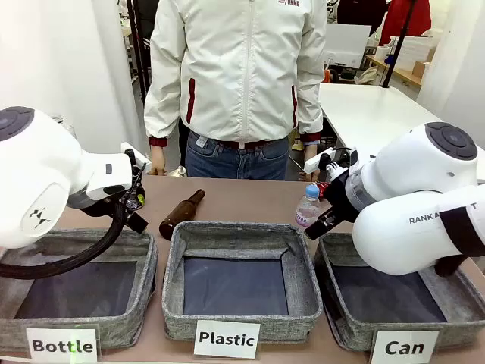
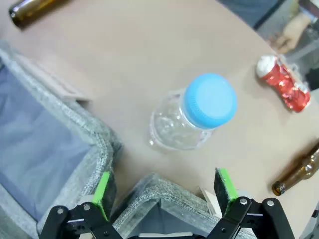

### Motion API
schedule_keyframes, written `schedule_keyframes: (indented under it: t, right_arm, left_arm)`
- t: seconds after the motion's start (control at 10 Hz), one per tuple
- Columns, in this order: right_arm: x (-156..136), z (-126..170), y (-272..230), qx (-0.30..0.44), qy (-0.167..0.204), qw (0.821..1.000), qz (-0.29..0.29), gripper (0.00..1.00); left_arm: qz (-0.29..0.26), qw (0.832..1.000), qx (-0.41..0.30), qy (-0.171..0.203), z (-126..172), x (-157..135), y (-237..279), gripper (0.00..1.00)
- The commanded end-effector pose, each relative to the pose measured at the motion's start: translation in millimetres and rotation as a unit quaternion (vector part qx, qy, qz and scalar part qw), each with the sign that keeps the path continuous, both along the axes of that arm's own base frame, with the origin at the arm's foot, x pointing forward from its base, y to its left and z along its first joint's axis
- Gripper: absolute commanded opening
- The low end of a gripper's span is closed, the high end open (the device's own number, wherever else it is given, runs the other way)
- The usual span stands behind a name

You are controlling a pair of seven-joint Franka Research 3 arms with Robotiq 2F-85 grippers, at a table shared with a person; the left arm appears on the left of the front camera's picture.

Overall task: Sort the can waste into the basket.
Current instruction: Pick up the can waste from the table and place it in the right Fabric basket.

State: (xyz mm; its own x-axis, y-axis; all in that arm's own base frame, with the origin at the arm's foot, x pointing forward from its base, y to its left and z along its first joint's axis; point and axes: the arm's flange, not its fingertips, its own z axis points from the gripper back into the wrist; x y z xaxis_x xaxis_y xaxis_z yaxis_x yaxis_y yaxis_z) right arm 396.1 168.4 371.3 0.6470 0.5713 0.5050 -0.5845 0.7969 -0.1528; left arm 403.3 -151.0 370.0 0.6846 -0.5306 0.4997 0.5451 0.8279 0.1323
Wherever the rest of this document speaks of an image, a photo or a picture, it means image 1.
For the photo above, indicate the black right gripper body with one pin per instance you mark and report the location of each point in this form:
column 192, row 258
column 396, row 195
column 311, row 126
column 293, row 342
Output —
column 341, row 197

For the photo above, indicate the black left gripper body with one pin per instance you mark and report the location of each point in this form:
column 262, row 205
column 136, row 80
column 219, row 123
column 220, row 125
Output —
column 129, row 206

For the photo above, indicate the brown glass bottle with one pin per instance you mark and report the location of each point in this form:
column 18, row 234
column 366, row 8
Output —
column 178, row 218

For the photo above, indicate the person's right forearm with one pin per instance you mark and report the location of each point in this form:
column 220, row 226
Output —
column 161, row 113

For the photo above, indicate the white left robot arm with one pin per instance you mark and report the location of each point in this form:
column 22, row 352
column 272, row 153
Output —
column 45, row 170

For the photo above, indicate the person's left forearm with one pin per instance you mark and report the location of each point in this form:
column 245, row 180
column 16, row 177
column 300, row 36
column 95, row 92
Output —
column 310, row 113

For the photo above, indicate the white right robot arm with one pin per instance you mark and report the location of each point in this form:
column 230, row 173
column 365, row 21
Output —
column 398, row 235

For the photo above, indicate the grey fabric basket plastic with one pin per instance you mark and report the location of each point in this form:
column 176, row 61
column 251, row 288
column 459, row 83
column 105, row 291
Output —
column 174, row 303

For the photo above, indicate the grey fabric basket can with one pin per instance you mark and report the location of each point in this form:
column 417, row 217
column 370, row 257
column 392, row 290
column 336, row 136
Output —
column 341, row 326

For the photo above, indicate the grey fabric basket bottle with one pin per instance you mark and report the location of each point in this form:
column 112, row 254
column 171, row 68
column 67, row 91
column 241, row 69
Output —
column 113, row 326

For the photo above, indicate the white Can label card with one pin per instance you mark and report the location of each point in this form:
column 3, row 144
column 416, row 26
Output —
column 404, row 347

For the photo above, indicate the person's right hand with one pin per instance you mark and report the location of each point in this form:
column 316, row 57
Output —
column 157, row 161

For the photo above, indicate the person's left hand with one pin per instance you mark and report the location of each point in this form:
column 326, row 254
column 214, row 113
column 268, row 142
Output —
column 310, row 151

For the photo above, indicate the small pink-label plastic bottle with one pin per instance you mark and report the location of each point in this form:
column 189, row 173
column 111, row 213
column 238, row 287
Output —
column 307, row 210

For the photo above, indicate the white background table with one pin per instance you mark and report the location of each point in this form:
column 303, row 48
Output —
column 379, row 113

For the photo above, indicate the blue jeans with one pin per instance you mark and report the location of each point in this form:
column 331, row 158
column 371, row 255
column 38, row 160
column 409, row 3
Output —
column 235, row 163

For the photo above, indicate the orange cloth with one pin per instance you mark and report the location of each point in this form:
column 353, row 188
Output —
column 331, row 76

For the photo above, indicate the white Bottle label card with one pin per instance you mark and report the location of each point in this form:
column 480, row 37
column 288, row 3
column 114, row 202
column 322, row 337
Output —
column 62, row 345

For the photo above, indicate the white Plastic label card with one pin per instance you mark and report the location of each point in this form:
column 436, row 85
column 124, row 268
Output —
column 226, row 339

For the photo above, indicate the black tripod stand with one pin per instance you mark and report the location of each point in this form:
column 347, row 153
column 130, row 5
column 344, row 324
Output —
column 141, row 57

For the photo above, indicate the cardboard box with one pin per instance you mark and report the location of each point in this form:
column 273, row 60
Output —
column 418, row 68

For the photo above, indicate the black slanted pole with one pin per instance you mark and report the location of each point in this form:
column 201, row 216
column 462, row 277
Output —
column 394, row 53

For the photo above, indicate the white monitor panel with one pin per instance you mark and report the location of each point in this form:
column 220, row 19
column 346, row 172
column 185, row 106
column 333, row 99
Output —
column 348, row 43

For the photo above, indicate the white box stack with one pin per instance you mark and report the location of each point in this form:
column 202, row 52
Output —
column 413, row 49

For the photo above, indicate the white zip jacket torso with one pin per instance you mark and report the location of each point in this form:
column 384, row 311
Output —
column 235, row 68

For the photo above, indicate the red garment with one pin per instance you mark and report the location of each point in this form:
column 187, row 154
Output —
column 422, row 19

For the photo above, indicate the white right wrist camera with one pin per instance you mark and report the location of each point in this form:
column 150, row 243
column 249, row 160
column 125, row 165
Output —
column 318, row 161

